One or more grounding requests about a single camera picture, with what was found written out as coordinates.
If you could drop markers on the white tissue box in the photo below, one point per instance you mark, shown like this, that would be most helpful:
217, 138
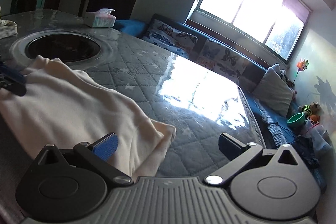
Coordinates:
99, 19

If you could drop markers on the plush toy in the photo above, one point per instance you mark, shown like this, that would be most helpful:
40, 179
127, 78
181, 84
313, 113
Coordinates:
309, 108

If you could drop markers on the window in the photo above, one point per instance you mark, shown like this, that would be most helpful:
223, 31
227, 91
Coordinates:
249, 8

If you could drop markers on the black round induction cooker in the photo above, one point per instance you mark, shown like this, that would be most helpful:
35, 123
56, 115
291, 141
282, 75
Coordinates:
63, 49

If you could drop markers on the dark blue sofa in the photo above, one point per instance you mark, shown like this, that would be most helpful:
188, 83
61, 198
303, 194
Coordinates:
275, 132

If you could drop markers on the orange toy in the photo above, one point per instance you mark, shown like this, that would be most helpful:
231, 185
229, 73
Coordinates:
314, 118

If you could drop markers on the black white patterned pillow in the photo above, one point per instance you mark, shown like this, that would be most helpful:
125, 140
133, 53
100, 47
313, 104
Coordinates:
284, 76

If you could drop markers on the green bowl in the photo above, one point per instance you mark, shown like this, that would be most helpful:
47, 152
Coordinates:
296, 120

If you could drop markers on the butterfly print cushion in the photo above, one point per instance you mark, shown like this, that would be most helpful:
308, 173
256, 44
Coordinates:
223, 60
168, 35

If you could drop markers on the pale peach garment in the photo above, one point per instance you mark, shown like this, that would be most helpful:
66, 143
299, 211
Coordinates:
78, 108

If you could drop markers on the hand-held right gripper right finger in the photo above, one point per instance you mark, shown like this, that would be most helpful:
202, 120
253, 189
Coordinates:
231, 148

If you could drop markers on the grey pillow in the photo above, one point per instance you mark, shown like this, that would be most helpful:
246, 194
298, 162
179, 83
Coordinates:
274, 90

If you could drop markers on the pale cloth bundle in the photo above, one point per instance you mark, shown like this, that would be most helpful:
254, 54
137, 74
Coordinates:
319, 137

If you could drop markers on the floral patterned cloth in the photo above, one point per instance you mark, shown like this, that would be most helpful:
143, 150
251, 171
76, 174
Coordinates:
8, 28

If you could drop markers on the colourful pinwheel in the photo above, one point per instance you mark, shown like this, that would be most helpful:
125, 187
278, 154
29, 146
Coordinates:
302, 66

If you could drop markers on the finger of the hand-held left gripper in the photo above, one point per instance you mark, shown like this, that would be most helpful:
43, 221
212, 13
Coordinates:
13, 74
15, 88

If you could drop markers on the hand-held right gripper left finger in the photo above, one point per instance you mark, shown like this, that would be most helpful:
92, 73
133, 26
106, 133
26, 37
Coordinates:
105, 147

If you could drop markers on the blue denim garment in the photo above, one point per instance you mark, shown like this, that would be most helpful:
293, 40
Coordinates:
307, 155

